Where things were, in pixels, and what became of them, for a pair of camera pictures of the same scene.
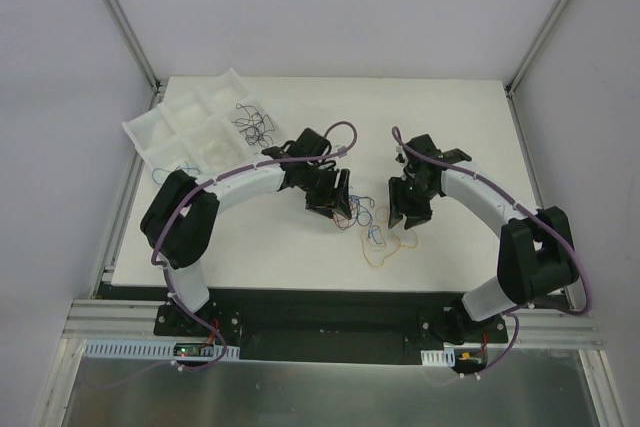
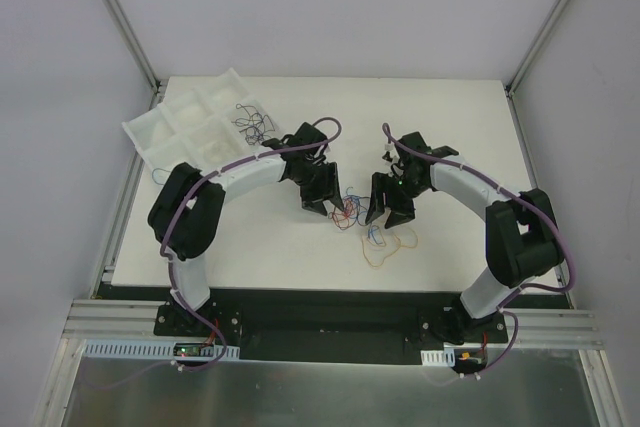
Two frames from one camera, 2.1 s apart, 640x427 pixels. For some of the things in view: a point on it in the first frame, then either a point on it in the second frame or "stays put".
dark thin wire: (256, 125) stays put
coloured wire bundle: (360, 210) stays put
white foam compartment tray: (216, 124) stays put
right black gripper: (409, 198) → (392, 195)
